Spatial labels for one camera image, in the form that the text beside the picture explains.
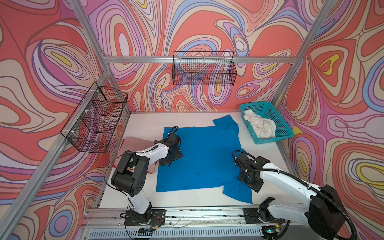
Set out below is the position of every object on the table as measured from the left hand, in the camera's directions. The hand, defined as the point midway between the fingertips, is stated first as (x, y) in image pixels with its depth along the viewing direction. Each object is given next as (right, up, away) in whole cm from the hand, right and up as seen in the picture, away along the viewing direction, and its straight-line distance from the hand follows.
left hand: (176, 157), depth 95 cm
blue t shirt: (+20, -2, -4) cm, 21 cm away
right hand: (+41, -13, -15) cm, 46 cm away
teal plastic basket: (+68, +33, +21) cm, 79 cm away
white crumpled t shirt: (+62, +19, +9) cm, 65 cm away
